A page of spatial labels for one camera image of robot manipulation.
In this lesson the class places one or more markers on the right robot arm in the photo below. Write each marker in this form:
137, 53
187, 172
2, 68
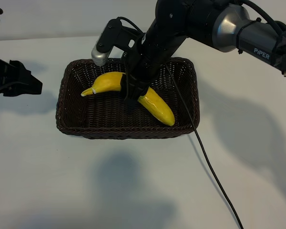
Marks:
228, 23

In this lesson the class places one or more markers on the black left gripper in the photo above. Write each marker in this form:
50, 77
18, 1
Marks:
0, 75

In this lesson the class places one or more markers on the yellow banana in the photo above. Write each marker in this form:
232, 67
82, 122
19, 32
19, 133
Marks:
107, 82

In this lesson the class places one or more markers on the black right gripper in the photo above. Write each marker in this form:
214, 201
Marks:
150, 62

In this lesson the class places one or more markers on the dark brown wicker basket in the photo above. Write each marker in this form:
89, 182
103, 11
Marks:
109, 114

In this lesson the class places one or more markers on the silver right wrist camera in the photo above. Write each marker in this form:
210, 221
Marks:
99, 56

